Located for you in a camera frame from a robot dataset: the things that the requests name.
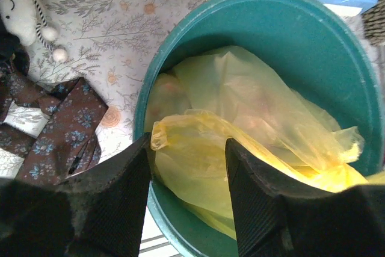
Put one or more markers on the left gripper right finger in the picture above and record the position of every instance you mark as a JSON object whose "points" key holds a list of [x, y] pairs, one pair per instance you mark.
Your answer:
{"points": [[276, 215]]}

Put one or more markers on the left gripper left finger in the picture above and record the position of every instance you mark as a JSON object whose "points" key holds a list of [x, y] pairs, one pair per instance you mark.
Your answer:
{"points": [[99, 212]]}

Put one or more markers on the yellow trash bag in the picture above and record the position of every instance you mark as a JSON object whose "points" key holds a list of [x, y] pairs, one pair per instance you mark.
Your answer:
{"points": [[231, 93]]}

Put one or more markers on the teal trash bin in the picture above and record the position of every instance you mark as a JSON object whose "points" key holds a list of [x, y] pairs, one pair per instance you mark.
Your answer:
{"points": [[311, 48]]}

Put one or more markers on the dark patterned necktie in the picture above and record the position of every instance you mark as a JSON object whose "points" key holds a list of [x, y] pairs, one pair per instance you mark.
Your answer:
{"points": [[68, 143]]}

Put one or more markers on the white striped plush toy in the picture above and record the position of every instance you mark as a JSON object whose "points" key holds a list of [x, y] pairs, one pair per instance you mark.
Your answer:
{"points": [[26, 20]]}

